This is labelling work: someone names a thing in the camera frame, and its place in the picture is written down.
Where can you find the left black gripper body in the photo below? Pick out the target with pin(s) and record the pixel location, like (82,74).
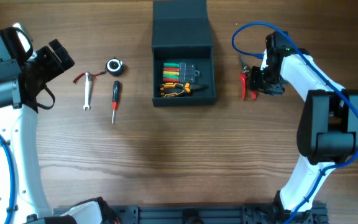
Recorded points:
(41,66)

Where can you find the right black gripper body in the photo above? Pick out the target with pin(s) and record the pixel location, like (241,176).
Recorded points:
(260,79)

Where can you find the red handled cutting pliers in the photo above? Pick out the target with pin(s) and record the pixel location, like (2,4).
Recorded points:
(244,76)

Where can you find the black round tape measure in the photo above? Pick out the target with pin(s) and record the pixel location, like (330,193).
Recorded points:
(115,67)

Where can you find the silver open-end wrench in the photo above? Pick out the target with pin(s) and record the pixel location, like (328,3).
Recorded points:
(88,85)

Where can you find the precision screwdriver set case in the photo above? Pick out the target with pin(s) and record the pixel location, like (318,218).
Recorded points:
(180,72)

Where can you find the orange black needle-nose pliers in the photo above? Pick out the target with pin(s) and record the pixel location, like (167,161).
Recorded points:
(179,89)

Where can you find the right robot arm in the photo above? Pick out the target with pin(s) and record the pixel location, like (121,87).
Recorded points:
(328,129)

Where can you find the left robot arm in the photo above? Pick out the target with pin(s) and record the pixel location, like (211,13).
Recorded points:
(22,196)

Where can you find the black red screwdriver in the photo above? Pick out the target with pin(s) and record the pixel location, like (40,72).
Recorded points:
(115,99)

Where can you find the dark green open box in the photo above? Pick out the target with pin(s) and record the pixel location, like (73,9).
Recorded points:
(181,33)

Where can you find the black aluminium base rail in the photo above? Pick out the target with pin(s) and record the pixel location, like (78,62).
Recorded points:
(258,213)

